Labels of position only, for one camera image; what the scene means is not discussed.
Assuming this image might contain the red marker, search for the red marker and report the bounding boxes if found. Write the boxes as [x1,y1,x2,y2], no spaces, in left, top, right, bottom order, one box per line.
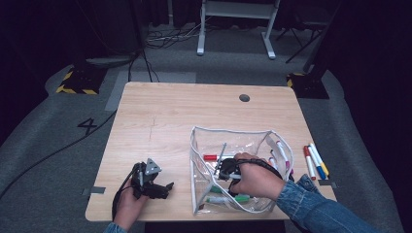
[203,153,236,162]

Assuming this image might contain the person's left hand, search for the person's left hand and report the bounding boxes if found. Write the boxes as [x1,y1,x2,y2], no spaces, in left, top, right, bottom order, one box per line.
[113,180,151,232]

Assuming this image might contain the long black floor cable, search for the long black floor cable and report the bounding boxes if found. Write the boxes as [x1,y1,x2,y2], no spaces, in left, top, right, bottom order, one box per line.
[0,110,118,200]

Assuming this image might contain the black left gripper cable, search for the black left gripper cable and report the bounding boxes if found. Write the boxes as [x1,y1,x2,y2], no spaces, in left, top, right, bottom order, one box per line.
[111,163,139,224]

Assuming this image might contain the red-orange marker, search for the red-orange marker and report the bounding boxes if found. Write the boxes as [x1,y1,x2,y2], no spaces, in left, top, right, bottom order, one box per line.
[303,145,317,182]

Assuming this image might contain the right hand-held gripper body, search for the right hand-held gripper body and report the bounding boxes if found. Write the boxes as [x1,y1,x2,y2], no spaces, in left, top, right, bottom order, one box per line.
[215,142,243,182]

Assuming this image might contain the light green marker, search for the light green marker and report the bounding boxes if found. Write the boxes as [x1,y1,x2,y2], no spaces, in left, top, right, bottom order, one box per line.
[205,193,254,205]

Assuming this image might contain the tangle of floor cables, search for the tangle of floor cables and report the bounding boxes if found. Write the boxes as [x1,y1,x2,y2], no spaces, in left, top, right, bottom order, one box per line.
[145,18,208,50]

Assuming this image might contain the purple marker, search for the purple marker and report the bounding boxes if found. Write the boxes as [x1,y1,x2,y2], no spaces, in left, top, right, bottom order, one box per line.
[275,140,294,176]

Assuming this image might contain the white desk frame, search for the white desk frame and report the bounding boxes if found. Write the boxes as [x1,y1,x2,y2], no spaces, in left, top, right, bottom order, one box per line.
[196,0,281,60]

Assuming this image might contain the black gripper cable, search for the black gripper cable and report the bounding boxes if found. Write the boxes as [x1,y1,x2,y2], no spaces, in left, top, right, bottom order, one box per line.
[111,163,139,224]
[237,157,295,183]

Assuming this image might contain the black stand cables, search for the black stand cables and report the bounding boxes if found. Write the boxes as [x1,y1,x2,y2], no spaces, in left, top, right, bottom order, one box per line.
[127,48,160,83]

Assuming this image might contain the blue marker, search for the blue marker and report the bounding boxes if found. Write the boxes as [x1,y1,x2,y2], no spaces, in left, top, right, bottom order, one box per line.
[307,144,327,181]

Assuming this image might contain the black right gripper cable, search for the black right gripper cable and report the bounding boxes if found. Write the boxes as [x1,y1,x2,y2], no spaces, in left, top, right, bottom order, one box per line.
[237,157,295,183]

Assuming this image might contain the person's right hand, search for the person's right hand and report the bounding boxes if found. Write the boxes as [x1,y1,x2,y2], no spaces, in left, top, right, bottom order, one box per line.
[229,152,287,201]

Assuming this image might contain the dark green marker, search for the dark green marker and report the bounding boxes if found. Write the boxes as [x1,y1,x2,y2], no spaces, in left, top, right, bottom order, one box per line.
[209,185,232,195]

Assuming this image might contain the black yellow striped stand base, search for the black yellow striped stand base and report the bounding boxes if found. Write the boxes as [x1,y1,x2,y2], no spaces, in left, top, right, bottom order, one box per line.
[55,66,108,96]
[286,71,330,100]

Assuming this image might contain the black folding stand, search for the black folding stand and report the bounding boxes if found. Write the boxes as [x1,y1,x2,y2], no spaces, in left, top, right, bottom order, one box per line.
[275,0,341,64]

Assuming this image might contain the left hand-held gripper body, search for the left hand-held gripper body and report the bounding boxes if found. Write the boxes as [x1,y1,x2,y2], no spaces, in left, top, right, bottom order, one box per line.
[130,157,167,201]

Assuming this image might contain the clear plastic pouch white trim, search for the clear plastic pouch white trim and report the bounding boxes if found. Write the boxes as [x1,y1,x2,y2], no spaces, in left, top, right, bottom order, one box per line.
[189,125,295,216]

